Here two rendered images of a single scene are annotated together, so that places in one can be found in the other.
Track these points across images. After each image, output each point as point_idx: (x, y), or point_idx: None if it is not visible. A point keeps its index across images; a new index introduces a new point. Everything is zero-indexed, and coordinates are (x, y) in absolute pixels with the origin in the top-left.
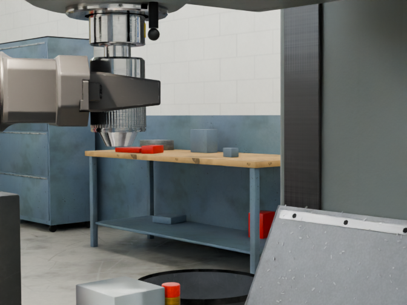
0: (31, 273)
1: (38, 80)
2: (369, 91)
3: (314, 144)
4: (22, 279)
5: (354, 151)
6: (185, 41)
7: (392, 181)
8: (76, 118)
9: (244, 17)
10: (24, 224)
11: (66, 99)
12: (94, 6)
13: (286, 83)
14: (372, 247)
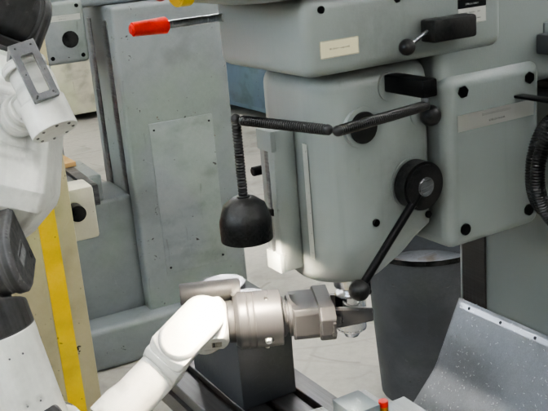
0: (259, 178)
1: (311, 320)
2: (514, 244)
3: (481, 267)
4: (250, 187)
5: (506, 278)
6: None
7: (528, 304)
8: (330, 338)
9: None
10: (244, 111)
11: (325, 332)
12: None
13: None
14: (514, 344)
